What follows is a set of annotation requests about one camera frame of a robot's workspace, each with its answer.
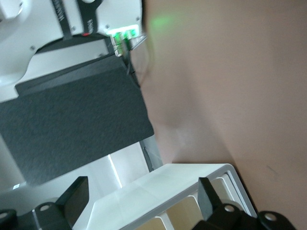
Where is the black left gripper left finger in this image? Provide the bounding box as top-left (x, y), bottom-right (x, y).
top-left (31, 176), bottom-right (90, 230)

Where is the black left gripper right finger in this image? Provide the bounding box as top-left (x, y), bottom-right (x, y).
top-left (191, 177), bottom-right (242, 230)

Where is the dark grey background block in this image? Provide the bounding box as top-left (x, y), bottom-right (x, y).
top-left (0, 56), bottom-right (154, 186)

